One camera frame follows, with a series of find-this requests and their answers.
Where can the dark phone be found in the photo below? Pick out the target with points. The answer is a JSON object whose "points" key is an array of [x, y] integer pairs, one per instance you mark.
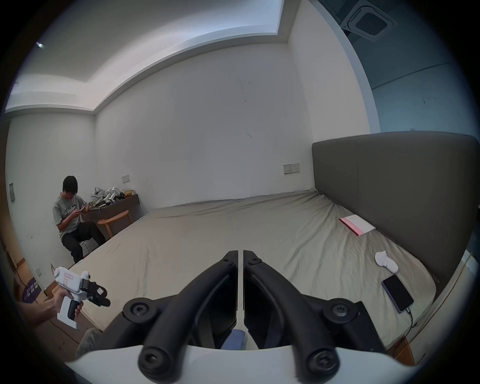
{"points": [[397, 294]]}

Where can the bed with beige sheet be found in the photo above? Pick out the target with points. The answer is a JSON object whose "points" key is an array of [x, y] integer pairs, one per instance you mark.
{"points": [[225, 225]]}

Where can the dark desk with clutter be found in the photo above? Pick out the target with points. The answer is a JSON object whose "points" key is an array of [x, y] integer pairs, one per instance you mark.
{"points": [[112, 206]]}

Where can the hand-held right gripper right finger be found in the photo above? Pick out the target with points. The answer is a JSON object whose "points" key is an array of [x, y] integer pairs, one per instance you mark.
{"points": [[273, 288]]}

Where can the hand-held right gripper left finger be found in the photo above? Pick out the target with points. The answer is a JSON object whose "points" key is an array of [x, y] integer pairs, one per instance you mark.
{"points": [[210, 288]]}

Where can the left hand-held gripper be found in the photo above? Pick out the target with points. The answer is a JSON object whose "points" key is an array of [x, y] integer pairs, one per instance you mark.
{"points": [[69, 279]]}

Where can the person's legs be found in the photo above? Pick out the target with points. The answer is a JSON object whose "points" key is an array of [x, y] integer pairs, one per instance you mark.
{"points": [[88, 343]]}

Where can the person's left forearm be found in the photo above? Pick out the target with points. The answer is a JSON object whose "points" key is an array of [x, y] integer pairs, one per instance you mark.
{"points": [[33, 313]]}

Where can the grey padded headboard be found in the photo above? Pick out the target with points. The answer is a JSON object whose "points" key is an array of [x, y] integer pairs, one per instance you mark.
{"points": [[393, 180]]}

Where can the wooden chair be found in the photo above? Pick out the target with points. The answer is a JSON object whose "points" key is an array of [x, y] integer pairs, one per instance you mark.
{"points": [[114, 221]]}

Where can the person's left hand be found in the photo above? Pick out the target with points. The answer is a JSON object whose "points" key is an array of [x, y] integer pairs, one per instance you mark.
{"points": [[56, 305]]}

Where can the pink and white flat box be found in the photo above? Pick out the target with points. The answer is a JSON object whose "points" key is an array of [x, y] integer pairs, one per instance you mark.
{"points": [[358, 225]]}

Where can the wall socket plate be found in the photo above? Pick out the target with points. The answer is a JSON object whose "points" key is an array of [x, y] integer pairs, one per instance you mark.
{"points": [[291, 168], [125, 178]]}

